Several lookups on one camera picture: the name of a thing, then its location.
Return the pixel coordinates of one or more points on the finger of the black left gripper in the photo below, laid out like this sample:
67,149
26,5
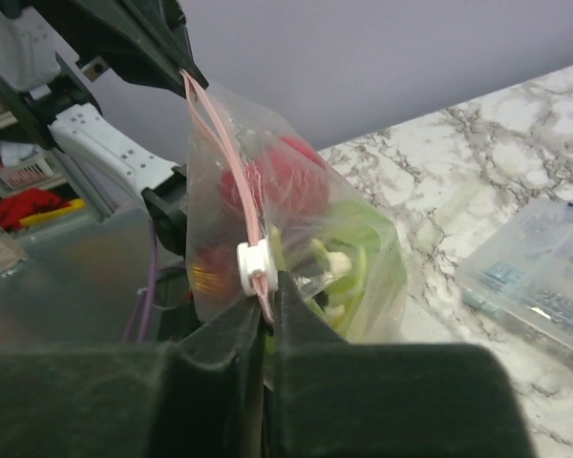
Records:
144,42

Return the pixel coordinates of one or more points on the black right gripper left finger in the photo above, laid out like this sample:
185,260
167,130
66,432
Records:
200,397

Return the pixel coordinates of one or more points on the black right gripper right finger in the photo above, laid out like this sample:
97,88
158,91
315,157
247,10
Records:
338,399

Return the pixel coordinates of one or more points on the green cabbage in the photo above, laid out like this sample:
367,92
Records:
366,305

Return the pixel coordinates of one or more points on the clear zip top bag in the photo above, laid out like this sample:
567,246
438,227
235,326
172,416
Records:
236,248

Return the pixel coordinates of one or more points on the red tomato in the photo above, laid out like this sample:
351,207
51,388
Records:
294,179

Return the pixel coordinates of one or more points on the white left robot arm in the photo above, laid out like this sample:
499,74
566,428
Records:
50,49

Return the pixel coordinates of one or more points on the clear plastic screw box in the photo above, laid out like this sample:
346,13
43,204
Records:
522,277

